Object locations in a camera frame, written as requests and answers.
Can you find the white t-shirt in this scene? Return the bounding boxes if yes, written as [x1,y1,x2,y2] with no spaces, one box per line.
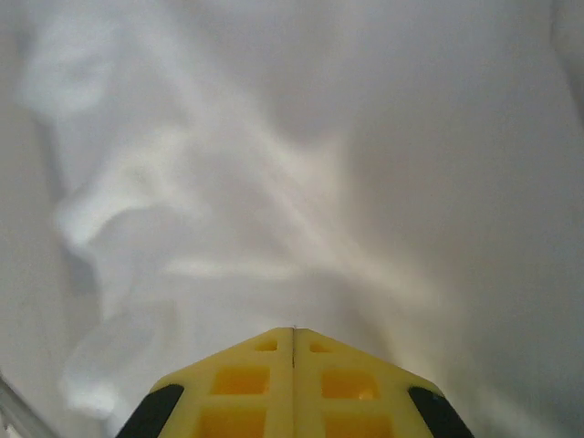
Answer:
[0,0,584,438]

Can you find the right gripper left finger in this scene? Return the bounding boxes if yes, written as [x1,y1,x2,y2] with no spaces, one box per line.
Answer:
[115,327,294,438]

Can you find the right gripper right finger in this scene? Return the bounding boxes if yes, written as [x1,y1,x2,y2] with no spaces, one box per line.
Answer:
[293,327,476,438]

